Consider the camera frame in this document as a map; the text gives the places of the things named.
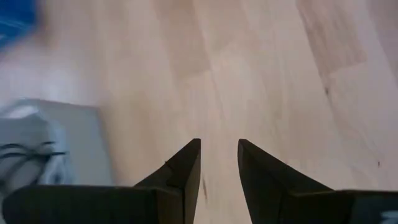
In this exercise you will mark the blue object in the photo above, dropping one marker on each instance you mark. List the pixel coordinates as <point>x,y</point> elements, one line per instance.
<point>15,18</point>

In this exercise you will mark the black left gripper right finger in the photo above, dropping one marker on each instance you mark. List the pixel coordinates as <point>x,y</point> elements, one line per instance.
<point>273,193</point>

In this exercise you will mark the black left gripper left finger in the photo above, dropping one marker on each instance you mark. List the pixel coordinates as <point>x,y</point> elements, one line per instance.
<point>177,189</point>

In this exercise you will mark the white plastic bin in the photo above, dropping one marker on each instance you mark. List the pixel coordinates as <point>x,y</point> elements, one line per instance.
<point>62,143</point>

